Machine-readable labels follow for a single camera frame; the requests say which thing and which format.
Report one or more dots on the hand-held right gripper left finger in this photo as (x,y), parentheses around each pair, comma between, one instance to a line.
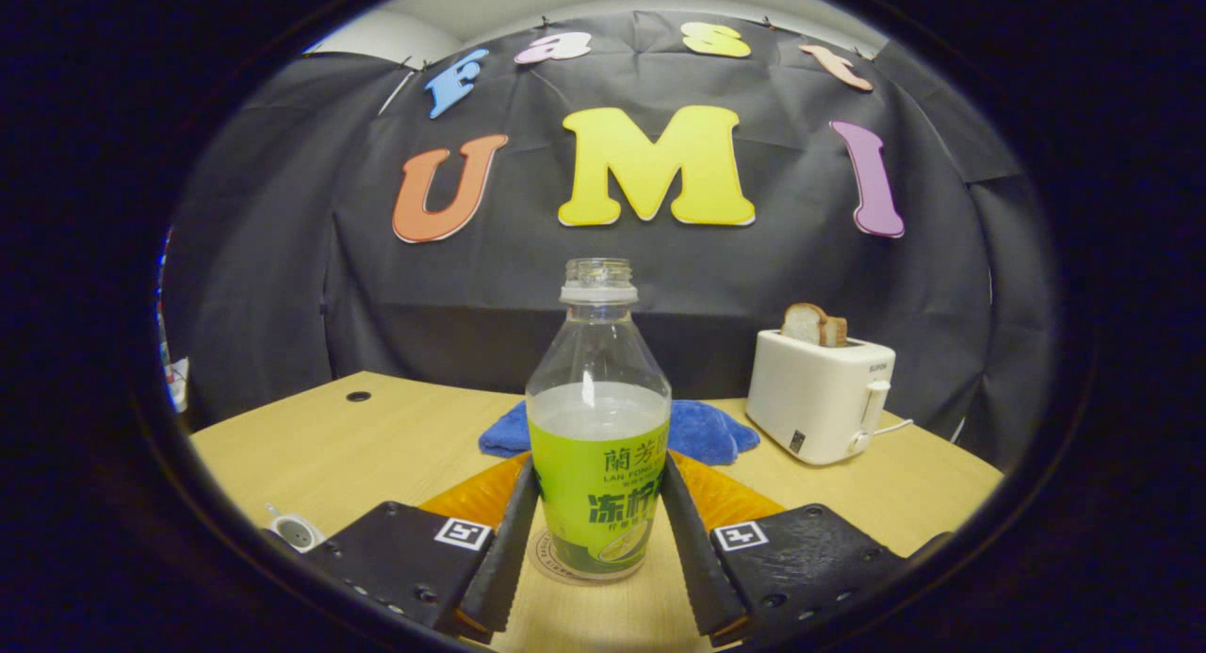
(499,559)

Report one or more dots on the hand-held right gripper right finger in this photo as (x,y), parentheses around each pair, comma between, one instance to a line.
(702,559)

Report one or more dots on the clear green label water bottle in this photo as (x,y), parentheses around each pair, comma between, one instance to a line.
(598,427)

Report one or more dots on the white teacup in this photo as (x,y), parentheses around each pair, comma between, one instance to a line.
(294,530)

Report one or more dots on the blue towel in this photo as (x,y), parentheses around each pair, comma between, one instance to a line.
(711,432)

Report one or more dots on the white toaster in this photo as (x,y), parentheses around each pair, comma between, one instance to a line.
(815,399)

